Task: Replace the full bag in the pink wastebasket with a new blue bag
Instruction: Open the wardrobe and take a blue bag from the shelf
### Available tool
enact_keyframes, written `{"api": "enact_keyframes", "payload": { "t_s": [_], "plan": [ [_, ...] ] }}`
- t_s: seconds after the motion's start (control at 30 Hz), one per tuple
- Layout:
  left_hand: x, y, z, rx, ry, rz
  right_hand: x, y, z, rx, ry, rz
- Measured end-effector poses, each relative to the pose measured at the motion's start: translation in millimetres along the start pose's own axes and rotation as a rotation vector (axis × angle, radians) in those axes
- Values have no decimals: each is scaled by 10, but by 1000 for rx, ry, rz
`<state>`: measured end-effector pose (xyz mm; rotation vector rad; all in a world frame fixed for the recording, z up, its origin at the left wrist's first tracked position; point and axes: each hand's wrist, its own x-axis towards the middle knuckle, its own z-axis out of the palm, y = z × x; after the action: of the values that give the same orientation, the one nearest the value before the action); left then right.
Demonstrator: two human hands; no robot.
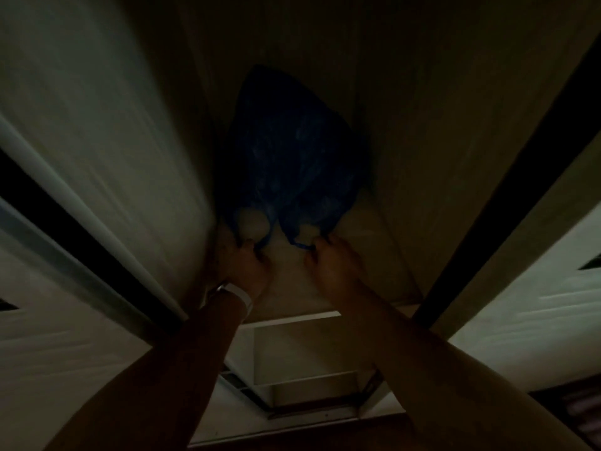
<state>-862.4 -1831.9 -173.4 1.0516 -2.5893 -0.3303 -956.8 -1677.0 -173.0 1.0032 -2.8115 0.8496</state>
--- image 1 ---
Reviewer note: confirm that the person's right hand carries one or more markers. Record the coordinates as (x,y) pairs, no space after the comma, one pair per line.
(335,272)

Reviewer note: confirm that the white wardrobe shelf board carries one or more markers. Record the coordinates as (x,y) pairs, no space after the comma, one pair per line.
(291,281)

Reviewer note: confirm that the person's left hand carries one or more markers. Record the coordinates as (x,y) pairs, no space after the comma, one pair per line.
(244,272)

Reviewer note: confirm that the white band smartwatch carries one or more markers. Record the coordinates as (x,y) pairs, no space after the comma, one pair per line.
(237,293)

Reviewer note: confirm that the stuffed dark blue plastic bag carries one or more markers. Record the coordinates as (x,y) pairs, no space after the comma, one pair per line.
(296,154)

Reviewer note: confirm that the person's left forearm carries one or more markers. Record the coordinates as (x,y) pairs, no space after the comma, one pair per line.
(155,385)

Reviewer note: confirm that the person's right forearm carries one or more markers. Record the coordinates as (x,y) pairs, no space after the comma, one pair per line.
(451,385)

